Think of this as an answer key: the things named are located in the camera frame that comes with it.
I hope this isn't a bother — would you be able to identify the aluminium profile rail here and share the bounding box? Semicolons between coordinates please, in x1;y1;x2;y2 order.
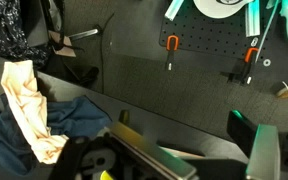
245;0;260;37

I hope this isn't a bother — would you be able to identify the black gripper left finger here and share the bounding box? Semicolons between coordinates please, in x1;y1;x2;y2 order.
105;110;198;180

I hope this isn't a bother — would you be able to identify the orange black clamp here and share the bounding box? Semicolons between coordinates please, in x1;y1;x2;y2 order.
228;47;258;85
166;35;179;71

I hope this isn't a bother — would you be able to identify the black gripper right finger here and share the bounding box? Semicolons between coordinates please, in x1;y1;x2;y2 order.
227;110;280;180

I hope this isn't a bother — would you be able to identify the peach cloth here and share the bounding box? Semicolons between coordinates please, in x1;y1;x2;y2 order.
1;60;68;164

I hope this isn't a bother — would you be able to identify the orange black clamp far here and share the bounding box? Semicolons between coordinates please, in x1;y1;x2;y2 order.
228;47;258;85

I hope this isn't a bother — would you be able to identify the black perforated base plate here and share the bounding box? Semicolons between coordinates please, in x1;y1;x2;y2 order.
159;0;270;60

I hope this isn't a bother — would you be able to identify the dark blue cloth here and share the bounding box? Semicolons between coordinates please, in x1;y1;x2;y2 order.
0;94;112;176

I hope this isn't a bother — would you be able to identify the orange black clamp near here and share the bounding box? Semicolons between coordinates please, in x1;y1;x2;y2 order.
166;35;179;71

